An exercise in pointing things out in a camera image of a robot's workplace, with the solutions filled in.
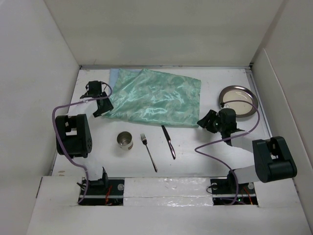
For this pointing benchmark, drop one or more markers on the steel cup with white band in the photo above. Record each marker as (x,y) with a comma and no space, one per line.
(125,140)

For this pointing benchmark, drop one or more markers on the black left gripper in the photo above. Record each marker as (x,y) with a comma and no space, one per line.
(107,106)

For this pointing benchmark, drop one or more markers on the green satin tablecloth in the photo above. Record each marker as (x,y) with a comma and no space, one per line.
(157,98)

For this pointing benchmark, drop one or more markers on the light blue cloth napkin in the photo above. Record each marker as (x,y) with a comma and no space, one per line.
(113,77)

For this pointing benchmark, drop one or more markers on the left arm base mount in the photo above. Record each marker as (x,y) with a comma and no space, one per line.
(99,194)

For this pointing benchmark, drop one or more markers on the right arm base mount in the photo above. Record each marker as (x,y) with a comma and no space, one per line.
(223,192)

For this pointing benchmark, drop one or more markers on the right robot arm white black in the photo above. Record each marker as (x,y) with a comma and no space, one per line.
(272,158)

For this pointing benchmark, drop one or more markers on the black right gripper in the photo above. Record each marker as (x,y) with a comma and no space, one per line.
(211,115)

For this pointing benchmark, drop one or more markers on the round metal plate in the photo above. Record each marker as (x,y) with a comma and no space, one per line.
(242,100)

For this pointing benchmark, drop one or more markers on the black handled table knife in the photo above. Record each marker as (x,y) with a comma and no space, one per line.
(169,142)

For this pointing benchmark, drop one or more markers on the silver fork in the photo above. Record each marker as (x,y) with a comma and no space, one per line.
(144,141)

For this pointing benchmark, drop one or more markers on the white foam front panel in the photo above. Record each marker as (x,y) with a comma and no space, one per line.
(167,192)

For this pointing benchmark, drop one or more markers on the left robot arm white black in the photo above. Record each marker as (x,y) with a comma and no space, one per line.
(71,127)

